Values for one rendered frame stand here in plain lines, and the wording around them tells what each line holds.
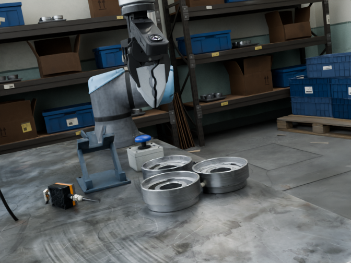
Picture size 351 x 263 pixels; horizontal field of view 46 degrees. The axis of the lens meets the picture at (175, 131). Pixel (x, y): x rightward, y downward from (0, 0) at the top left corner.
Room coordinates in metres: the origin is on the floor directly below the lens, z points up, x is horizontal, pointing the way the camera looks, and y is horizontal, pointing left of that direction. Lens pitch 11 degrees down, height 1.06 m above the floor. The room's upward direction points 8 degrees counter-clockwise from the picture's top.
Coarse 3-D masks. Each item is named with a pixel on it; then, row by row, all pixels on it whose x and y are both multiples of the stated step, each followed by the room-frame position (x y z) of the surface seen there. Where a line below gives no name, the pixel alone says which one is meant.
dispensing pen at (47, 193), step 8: (56, 184) 0.78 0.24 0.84; (48, 192) 0.80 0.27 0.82; (56, 192) 0.76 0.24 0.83; (64, 192) 0.75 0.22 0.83; (56, 200) 0.77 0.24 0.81; (64, 200) 0.75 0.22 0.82; (72, 200) 0.75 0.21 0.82; (80, 200) 0.73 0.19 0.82; (88, 200) 0.72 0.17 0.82; (96, 200) 0.71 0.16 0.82; (64, 208) 0.75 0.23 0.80
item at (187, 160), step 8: (152, 160) 0.87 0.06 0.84; (160, 160) 0.88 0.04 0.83; (168, 160) 0.88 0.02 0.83; (176, 160) 0.88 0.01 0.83; (184, 160) 0.86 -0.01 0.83; (144, 168) 0.81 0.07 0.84; (160, 168) 0.85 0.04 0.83; (168, 168) 0.85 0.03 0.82; (176, 168) 0.78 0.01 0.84; (184, 168) 0.79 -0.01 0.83; (144, 176) 0.81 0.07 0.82
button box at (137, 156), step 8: (152, 144) 1.01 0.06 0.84; (128, 152) 0.99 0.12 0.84; (136, 152) 0.94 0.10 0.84; (144, 152) 0.95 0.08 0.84; (152, 152) 0.95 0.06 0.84; (160, 152) 0.96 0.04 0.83; (128, 160) 1.00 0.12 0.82; (136, 160) 0.94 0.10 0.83; (144, 160) 0.95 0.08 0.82; (136, 168) 0.94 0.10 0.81
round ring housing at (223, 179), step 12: (192, 168) 0.76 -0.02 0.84; (204, 168) 0.79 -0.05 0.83; (216, 168) 0.78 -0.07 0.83; (228, 168) 0.77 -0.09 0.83; (240, 168) 0.72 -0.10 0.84; (204, 180) 0.72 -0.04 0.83; (216, 180) 0.71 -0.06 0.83; (228, 180) 0.71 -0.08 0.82; (240, 180) 0.71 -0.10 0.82; (204, 192) 0.73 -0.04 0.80; (216, 192) 0.71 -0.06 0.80; (228, 192) 0.71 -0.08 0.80
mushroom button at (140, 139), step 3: (141, 135) 1.00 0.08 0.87; (144, 135) 0.99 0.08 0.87; (147, 135) 0.98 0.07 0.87; (135, 138) 0.98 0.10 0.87; (138, 138) 0.97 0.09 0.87; (141, 138) 0.97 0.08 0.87; (144, 138) 0.97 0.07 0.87; (147, 138) 0.97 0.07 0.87; (150, 138) 0.98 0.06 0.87; (135, 141) 0.97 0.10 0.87; (138, 141) 0.97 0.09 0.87; (141, 141) 0.96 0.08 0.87; (144, 141) 0.96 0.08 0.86; (141, 144) 0.98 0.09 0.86; (144, 144) 0.98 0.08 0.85
